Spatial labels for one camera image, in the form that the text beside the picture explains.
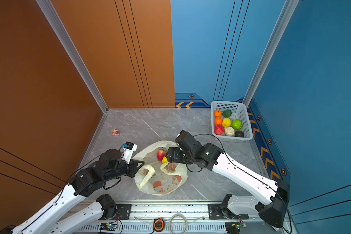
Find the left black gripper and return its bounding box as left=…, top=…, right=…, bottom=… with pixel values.
left=104, top=158, right=146, bottom=183

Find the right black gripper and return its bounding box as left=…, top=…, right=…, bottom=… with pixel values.
left=164, top=146, right=196, bottom=164

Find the printed translucent plastic bag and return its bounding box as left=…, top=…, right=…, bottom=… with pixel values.
left=133, top=140, right=188, bottom=197

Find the red apple fruit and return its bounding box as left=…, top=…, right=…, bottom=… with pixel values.
left=214, top=124, right=225, bottom=136

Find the orange tangerine fruit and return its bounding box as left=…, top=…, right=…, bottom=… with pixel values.
left=214, top=117, right=223, bottom=125

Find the cream white fruit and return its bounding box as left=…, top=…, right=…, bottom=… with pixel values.
left=224, top=127, right=235, bottom=137

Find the yellow lemon fruit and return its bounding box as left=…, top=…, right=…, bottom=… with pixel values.
left=221, top=118, right=232, bottom=128

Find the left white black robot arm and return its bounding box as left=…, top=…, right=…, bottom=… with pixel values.
left=0, top=149, right=144, bottom=234

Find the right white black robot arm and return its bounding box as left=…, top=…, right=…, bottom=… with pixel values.
left=164, top=143, right=290, bottom=229

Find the yellow green mango fruit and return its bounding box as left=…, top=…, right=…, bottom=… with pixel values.
left=162, top=157, right=168, bottom=164

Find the red peach fruit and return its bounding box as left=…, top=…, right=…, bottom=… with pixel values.
left=157, top=150, right=166, bottom=161

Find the orange fruit in basket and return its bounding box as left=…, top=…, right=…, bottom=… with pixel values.
left=214, top=110, right=222, bottom=118

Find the green fruit in basket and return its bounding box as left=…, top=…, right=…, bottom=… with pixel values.
left=222, top=109, right=232, bottom=118

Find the dark brown fruit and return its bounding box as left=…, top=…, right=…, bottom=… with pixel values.
left=235, top=131, right=245, bottom=138

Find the small pink toy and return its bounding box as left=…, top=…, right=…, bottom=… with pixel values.
left=111, top=129, right=121, bottom=136

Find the orange black tape measure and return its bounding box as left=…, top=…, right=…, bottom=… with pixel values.
left=153, top=218, right=165, bottom=233

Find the left green circuit board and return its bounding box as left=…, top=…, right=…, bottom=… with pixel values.
left=99, top=222, right=119, bottom=232

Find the white plastic basket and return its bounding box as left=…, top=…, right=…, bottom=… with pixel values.
left=211, top=101, right=253, bottom=142

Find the right circuit board module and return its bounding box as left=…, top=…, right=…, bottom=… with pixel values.
left=225, top=222, right=247, bottom=234

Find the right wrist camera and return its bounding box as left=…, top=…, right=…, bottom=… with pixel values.
left=175, top=130, right=203, bottom=156

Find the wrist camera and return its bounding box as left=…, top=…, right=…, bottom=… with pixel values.
left=121, top=141, right=137, bottom=164
left=175, top=130, right=203, bottom=156

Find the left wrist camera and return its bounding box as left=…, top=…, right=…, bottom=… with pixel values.
left=121, top=141, right=137, bottom=164

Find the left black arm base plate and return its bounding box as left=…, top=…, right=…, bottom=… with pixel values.
left=105, top=204, right=132, bottom=221

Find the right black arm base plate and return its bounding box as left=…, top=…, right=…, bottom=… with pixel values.
left=208, top=203, right=249, bottom=220

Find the white coiled cable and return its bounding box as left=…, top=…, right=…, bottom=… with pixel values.
left=169, top=214, right=188, bottom=234

